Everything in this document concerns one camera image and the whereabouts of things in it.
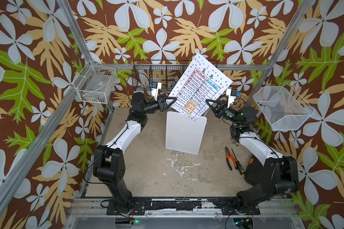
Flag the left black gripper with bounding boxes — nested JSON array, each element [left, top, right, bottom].
[[141, 96, 174, 117]]

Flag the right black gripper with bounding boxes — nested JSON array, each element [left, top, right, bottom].
[[207, 102, 241, 129]]

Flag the dotted border table menu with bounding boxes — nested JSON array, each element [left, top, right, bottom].
[[169, 54, 233, 116]]

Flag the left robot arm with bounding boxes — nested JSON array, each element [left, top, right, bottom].
[[92, 92, 177, 214]]

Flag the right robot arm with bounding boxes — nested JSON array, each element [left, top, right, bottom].
[[206, 99, 299, 214]]

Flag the white mesh basket right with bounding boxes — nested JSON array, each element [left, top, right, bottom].
[[253, 83, 315, 132]]

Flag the black screwdriver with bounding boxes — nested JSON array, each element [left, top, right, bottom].
[[231, 149, 245, 175]]

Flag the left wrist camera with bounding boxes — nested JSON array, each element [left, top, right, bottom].
[[150, 82, 162, 101]]

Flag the black wire rack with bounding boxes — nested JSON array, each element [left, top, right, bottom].
[[131, 59, 220, 93]]

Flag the orange handled pliers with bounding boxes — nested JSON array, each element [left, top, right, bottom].
[[225, 147, 238, 170]]

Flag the white wire basket left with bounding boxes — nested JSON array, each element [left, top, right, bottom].
[[73, 61, 117, 104]]

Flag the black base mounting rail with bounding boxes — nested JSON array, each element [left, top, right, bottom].
[[105, 196, 261, 216]]

